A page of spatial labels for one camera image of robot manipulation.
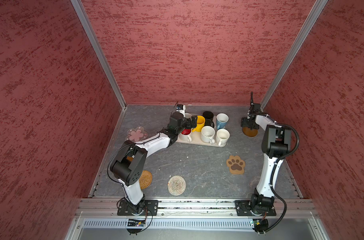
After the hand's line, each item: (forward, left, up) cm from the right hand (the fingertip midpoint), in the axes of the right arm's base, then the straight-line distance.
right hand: (247, 125), depth 107 cm
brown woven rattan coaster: (-36, +69, -1) cm, 78 cm away
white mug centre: (-7, +30, +3) cm, 31 cm away
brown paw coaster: (-28, +15, -2) cm, 32 cm away
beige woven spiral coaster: (-39, +51, -1) cm, 65 cm away
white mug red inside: (-10, +46, +5) cm, 48 cm away
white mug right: (-10, +21, +3) cm, 23 cm away
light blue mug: (-1, +21, +8) cm, 22 cm away
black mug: (+2, +29, +9) cm, 31 cm away
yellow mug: (0, +35, +6) cm, 35 cm away
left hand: (-5, +42, +16) cm, 45 cm away
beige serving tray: (-10, +38, -2) cm, 39 cm away
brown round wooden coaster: (-5, 0, -1) cm, 5 cm away
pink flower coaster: (-5, +81, -1) cm, 81 cm away
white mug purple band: (+7, +43, +5) cm, 44 cm away
